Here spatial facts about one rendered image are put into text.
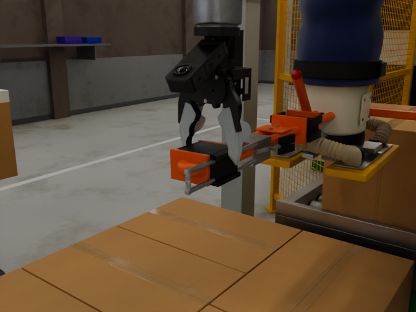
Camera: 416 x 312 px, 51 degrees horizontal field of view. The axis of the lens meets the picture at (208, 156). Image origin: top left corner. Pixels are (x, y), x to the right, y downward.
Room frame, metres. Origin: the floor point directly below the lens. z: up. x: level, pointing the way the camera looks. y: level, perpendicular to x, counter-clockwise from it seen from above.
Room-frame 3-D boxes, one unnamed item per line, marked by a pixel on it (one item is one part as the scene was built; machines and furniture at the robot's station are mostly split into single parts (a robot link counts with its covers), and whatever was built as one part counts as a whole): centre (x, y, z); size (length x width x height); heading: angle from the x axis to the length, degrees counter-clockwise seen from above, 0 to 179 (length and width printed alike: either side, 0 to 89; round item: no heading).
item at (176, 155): (0.69, 0.01, 1.05); 0.08 x 0.07 x 0.05; 145
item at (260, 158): (0.80, -0.08, 1.05); 0.07 x 0.07 x 0.04; 55
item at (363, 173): (1.13, -0.42, 0.95); 0.34 x 0.10 x 0.05; 145
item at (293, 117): (0.98, -0.20, 1.06); 0.10 x 0.08 x 0.06; 55
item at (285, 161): (1.24, -0.26, 0.95); 0.34 x 0.10 x 0.05; 145
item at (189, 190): (0.71, -0.07, 1.05); 0.31 x 0.03 x 0.05; 145
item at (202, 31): (0.71, -0.02, 1.20); 0.09 x 0.08 x 0.12; 145
